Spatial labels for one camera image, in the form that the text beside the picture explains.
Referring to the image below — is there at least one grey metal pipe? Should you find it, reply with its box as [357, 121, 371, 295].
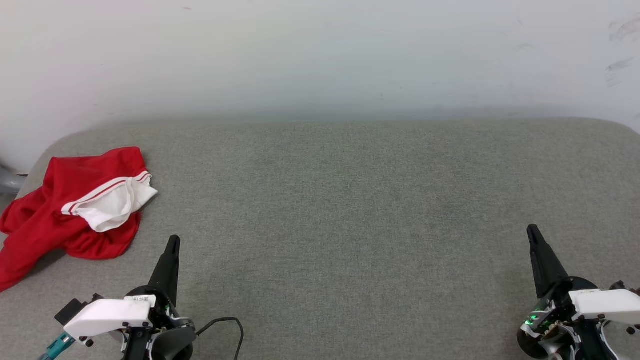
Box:
[0, 165, 27, 197]

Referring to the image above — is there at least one white right camera bracket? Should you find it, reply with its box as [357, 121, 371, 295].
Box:
[569, 288, 640, 326]

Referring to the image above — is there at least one white left camera bracket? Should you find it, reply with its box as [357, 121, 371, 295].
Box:
[62, 295, 157, 346]

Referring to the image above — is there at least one teal cable connector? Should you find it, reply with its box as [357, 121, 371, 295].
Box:
[39, 331, 76, 360]

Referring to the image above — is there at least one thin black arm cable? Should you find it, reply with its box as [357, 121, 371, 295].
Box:
[195, 317, 245, 360]

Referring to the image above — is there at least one white camera bracket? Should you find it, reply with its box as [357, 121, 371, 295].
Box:
[62, 295, 157, 346]
[569, 288, 640, 326]

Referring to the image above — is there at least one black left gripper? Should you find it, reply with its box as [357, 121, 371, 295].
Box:
[125, 235, 196, 337]

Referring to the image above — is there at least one red white basketball jersey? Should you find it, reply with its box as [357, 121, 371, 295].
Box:
[0, 146, 159, 293]

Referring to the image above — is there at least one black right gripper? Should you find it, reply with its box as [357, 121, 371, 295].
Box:
[516, 224, 600, 360]

